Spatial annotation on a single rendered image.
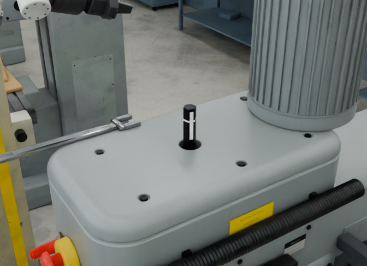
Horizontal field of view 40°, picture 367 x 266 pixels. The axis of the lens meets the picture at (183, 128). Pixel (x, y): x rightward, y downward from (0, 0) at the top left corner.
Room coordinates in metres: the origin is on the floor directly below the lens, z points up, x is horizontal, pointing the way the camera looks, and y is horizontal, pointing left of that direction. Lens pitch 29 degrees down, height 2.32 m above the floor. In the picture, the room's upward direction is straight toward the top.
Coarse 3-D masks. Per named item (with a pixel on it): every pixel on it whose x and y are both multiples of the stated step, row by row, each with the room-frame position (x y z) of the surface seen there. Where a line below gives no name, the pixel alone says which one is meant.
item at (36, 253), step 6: (54, 240) 0.68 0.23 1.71; (42, 246) 0.67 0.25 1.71; (48, 246) 0.67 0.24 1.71; (54, 246) 0.67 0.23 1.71; (30, 252) 0.66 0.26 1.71; (36, 252) 0.65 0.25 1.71; (42, 252) 0.66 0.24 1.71; (48, 252) 0.66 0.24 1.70; (54, 252) 0.67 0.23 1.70; (36, 258) 0.65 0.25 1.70
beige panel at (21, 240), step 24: (0, 72) 2.20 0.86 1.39; (0, 96) 2.19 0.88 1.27; (0, 120) 2.18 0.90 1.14; (0, 144) 2.16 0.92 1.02; (0, 168) 2.15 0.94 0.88; (0, 192) 2.14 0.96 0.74; (24, 192) 2.20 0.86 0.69; (0, 216) 2.12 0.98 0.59; (24, 216) 2.19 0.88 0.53; (0, 240) 2.11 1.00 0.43; (24, 240) 2.17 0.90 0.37; (0, 264) 2.09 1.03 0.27; (24, 264) 2.16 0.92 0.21
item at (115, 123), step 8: (112, 120) 0.78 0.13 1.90; (120, 120) 0.79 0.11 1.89; (136, 120) 0.78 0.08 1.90; (96, 128) 0.75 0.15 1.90; (104, 128) 0.75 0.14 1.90; (112, 128) 0.76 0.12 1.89; (120, 128) 0.76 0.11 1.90; (128, 128) 0.76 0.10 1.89; (64, 136) 0.73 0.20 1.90; (72, 136) 0.73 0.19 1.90; (80, 136) 0.73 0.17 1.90; (88, 136) 0.73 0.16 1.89; (40, 144) 0.70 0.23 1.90; (48, 144) 0.70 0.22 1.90; (56, 144) 0.70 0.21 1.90; (64, 144) 0.71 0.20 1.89; (8, 152) 0.68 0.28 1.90; (16, 152) 0.68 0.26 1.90; (24, 152) 0.68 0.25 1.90; (32, 152) 0.68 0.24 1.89; (0, 160) 0.65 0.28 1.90; (8, 160) 0.66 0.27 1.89
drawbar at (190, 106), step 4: (188, 104) 0.72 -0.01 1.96; (192, 104) 0.72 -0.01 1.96; (184, 108) 0.71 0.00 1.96; (188, 108) 0.71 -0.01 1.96; (192, 108) 0.71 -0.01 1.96; (196, 108) 0.72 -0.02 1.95; (184, 112) 0.71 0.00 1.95; (188, 112) 0.70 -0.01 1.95; (184, 116) 0.71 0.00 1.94; (188, 116) 0.70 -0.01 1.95; (188, 120) 0.70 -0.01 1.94; (184, 124) 0.71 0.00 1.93; (188, 124) 0.70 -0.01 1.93; (184, 128) 0.71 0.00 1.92; (188, 128) 0.70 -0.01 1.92; (184, 132) 0.71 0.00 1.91; (188, 132) 0.70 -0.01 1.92; (184, 136) 0.71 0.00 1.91; (188, 136) 0.70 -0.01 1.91; (184, 140) 0.71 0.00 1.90; (188, 140) 0.70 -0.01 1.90; (192, 140) 0.71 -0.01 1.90; (184, 144) 0.71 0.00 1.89; (188, 144) 0.70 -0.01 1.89; (192, 144) 0.71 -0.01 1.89; (184, 148) 0.71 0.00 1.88; (188, 148) 0.70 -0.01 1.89; (192, 148) 0.71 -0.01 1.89
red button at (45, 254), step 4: (44, 252) 0.58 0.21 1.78; (44, 256) 0.57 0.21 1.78; (48, 256) 0.57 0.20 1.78; (52, 256) 0.58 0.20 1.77; (56, 256) 0.58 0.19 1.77; (60, 256) 0.58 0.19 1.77; (40, 260) 0.57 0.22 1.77; (44, 260) 0.57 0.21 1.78; (48, 260) 0.56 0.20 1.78; (52, 260) 0.57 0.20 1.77; (56, 260) 0.57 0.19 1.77; (60, 260) 0.57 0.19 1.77; (44, 264) 0.56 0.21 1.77; (48, 264) 0.56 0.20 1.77; (52, 264) 0.56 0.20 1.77; (56, 264) 0.57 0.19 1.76; (60, 264) 0.57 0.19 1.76
